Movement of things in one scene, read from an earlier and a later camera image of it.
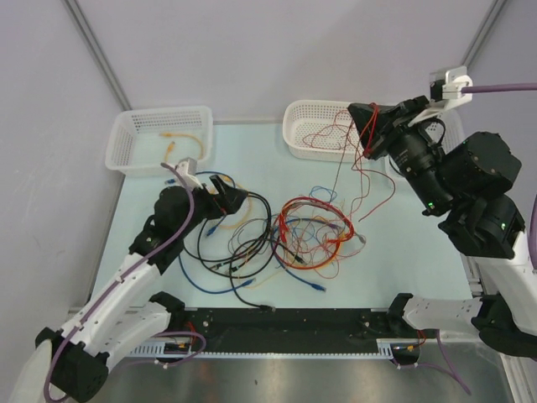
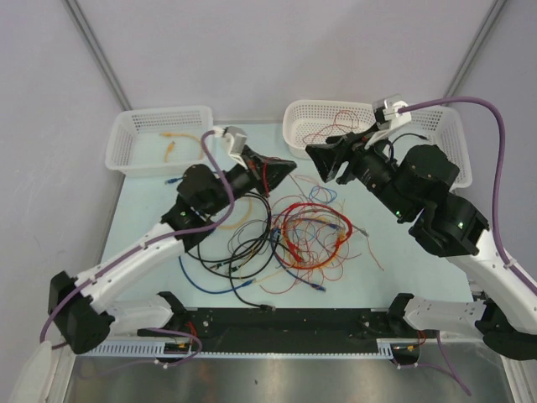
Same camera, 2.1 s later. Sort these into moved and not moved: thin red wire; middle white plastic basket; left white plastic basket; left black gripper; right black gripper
Moved: thin red wire; right black gripper; left black gripper
Not moved: middle white plastic basket; left white plastic basket
